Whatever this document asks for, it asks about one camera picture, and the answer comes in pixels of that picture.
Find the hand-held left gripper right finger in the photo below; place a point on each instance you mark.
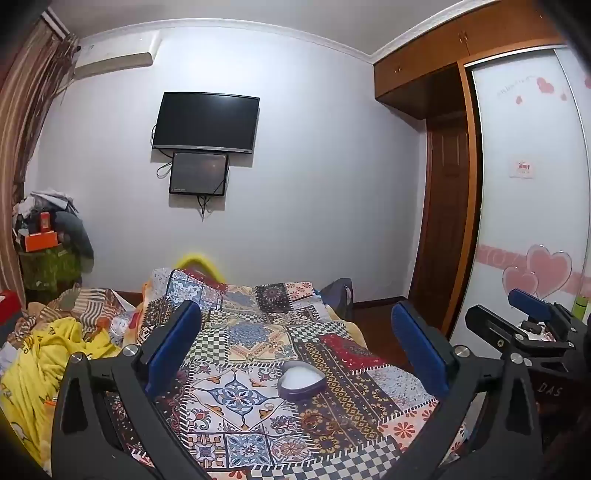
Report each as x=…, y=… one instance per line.
x=418, y=346

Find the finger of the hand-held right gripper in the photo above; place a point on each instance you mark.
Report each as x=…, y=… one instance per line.
x=487, y=323
x=531, y=302

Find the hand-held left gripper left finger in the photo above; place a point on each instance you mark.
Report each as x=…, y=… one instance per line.
x=173, y=350

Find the purple heart-shaped tin box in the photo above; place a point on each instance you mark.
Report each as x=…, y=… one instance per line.
x=300, y=381

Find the pink heart stickers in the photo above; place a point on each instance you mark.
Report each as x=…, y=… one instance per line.
x=549, y=270

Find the patchwork patterned blanket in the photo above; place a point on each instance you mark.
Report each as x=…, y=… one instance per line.
x=258, y=332

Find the dark blue bag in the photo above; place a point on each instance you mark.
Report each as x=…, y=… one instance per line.
x=339, y=297

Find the brown striped cloth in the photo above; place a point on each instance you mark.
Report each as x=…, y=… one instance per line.
x=87, y=304

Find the red and white sticker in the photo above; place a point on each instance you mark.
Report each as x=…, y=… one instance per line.
x=522, y=168

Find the yellow blanket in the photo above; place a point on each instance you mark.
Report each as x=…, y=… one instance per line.
x=32, y=360

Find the green patterned bag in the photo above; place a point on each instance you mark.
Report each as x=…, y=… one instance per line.
x=51, y=270

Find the grey cloth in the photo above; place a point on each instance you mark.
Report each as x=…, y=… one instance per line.
x=76, y=230

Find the orange box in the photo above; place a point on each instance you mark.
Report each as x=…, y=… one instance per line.
x=41, y=242

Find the red box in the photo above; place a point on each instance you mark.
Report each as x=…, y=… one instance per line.
x=45, y=222

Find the wooden wardrobe cabinet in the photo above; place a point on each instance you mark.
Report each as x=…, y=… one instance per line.
x=415, y=64

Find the brown striped curtain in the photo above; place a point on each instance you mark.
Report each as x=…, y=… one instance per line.
x=27, y=115

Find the white air conditioner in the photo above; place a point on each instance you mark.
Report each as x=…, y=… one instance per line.
x=115, y=55

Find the yellow bed frame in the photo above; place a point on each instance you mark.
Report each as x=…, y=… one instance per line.
x=198, y=261

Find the small black wall monitor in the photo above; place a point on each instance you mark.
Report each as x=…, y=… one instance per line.
x=198, y=173

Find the black wall television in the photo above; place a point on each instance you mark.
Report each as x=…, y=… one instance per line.
x=205, y=121

